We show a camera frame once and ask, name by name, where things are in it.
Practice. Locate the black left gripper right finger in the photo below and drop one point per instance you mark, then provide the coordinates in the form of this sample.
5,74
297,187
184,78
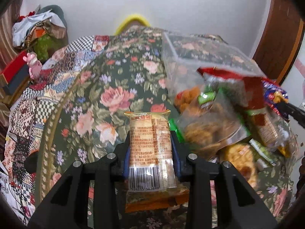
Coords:
238,205

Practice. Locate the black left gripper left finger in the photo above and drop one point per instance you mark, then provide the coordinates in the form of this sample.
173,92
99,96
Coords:
65,205

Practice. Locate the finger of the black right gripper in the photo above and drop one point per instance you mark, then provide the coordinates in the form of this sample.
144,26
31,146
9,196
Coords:
287,109

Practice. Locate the blue round biscuit packet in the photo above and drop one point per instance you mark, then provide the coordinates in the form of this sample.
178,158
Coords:
273,95

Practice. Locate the red snack packet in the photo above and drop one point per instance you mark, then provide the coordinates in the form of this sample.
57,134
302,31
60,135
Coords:
244,91

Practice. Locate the clear green pastry bag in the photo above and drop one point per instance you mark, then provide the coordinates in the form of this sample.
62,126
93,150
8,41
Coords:
210,123

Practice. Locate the clear plastic storage box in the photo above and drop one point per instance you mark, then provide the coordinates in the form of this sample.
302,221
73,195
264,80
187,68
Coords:
183,55

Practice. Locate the orange rice cracker packet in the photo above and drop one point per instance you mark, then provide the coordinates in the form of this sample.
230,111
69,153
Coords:
152,182

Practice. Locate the orange fried snack packet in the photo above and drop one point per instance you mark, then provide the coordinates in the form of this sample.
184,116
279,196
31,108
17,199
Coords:
241,157

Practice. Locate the brown wooden door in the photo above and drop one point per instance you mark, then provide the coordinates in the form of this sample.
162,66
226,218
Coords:
281,40

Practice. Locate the orange bun clear bag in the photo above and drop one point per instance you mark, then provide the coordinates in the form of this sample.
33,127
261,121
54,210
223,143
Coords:
183,99

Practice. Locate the patchwork quilt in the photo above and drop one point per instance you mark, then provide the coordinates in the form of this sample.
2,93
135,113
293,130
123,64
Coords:
29,114

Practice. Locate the pink plush toy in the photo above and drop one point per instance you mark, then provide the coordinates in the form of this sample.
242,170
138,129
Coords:
34,64

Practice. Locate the green floral bedspread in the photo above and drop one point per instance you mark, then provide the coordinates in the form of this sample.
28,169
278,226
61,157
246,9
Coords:
130,76

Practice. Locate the red box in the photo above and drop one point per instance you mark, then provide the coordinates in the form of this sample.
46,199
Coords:
13,68

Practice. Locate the yellow fuzzy hoop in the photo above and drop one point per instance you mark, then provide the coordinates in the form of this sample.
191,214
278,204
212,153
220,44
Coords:
131,20

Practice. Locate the pile of clothes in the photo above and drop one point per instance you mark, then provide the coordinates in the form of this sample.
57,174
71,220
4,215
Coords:
42,32

